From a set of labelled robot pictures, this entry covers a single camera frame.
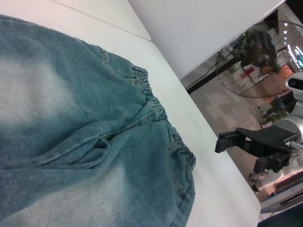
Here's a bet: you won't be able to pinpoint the black fan stand pole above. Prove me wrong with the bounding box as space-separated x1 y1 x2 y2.
185 59 243 93

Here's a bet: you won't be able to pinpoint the large metal cage fan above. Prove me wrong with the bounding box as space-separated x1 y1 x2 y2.
215 20 303 99

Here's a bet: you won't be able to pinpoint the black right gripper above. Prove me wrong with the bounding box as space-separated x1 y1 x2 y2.
214 125 299 175

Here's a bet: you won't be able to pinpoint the right wrist camera housing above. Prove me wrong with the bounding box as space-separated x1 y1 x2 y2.
285 72 303 101

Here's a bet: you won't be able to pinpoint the blue denim shorts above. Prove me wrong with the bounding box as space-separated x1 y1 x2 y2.
0 14 197 227

